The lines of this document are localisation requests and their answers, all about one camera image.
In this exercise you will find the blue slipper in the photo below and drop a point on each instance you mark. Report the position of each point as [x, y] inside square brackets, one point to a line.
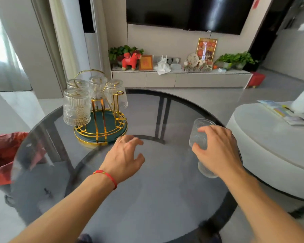
[85, 239]

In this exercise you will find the person's left hand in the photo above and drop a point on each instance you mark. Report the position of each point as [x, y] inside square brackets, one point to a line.
[119, 161]

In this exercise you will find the white round coffee table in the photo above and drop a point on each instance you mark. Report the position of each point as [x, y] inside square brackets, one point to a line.
[268, 149]

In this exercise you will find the row of small figurines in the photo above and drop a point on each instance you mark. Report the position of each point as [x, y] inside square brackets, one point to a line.
[195, 69]

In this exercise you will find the gold framed picture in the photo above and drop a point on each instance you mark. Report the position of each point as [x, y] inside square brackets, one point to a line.
[207, 49]

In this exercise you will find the red hanging ornament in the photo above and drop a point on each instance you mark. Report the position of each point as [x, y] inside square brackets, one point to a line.
[256, 2]

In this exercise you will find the white crumpled plastic bag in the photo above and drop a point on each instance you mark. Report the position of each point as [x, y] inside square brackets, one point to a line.
[163, 68]

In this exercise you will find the white standing air conditioner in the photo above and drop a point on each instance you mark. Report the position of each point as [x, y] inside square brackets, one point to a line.
[91, 53]

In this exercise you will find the grey wall socket panel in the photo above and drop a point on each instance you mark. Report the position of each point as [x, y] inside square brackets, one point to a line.
[176, 59]

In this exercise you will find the tall floor mirror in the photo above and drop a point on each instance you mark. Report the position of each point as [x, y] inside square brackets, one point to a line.
[5, 60]

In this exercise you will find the colourful paper booklets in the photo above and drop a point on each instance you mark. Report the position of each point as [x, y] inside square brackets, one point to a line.
[276, 108]

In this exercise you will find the green leafy potted plant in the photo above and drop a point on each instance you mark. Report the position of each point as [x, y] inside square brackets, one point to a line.
[119, 50]
[225, 59]
[244, 58]

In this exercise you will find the round dark glass table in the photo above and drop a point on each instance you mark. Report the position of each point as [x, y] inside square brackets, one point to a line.
[154, 187]

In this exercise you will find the white paper towel roll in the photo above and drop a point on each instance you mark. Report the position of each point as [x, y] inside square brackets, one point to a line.
[303, 101]

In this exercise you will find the red stool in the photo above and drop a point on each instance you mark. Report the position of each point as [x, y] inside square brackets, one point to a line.
[256, 79]

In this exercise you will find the beige low television cabinet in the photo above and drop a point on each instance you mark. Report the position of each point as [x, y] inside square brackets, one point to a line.
[205, 79]

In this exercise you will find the small orange framed picture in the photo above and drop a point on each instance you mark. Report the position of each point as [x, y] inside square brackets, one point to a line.
[146, 63]

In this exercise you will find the red plastic bin bag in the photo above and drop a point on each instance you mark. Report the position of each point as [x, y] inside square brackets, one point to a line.
[2, 161]

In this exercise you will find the small white blue box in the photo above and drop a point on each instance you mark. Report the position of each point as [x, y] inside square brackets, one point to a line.
[222, 70]

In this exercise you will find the person's right forearm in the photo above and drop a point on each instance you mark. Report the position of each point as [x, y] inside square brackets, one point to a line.
[263, 212]

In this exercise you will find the round white plaque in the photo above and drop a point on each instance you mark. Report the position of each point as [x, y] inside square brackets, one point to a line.
[193, 59]

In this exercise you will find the black wall television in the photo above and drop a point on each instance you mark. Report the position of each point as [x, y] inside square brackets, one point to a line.
[179, 12]

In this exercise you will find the small white flat device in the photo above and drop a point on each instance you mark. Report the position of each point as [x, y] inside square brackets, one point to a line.
[176, 66]

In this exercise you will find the person's right hand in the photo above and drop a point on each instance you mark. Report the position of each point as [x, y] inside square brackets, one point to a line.
[222, 154]

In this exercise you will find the black pen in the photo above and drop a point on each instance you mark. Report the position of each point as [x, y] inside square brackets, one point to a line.
[302, 120]

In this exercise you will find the red plush horse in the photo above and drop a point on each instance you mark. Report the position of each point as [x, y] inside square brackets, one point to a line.
[130, 61]

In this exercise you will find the person's left forearm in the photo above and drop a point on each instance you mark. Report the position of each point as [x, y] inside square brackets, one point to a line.
[66, 215]

